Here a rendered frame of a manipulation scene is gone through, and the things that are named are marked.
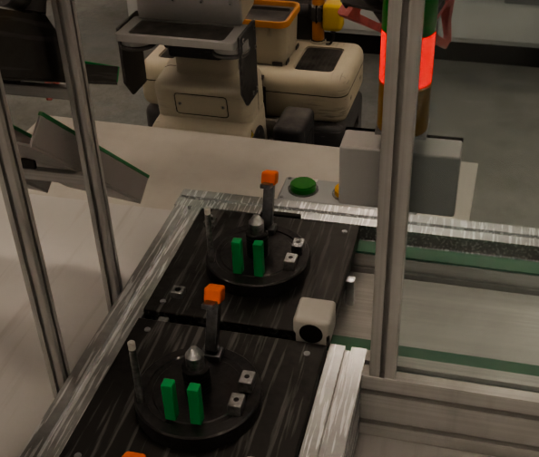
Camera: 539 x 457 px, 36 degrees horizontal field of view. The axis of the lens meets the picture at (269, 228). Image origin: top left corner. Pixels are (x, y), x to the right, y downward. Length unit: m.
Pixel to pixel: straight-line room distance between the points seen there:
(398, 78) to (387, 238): 0.17
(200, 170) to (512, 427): 0.80
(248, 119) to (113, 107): 2.03
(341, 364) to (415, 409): 0.10
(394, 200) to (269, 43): 1.27
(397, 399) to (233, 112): 0.97
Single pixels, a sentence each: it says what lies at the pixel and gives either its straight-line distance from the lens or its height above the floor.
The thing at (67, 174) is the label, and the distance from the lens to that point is 1.09.
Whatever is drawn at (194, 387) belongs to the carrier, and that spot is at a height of 1.04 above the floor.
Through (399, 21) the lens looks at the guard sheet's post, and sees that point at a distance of 0.74.
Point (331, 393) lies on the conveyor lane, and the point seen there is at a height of 0.96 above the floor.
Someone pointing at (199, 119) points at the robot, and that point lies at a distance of 1.86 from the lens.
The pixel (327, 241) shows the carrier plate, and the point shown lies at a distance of 1.16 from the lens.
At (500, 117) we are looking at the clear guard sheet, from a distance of 0.79.
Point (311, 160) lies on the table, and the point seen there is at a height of 0.86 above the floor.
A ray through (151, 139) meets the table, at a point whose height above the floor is 0.86.
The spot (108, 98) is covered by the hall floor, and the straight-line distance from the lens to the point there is 3.91.
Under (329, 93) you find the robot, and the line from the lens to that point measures 2.03.
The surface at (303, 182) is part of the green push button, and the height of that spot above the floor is 0.97.
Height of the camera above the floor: 1.65
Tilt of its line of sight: 35 degrees down
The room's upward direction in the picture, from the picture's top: 2 degrees counter-clockwise
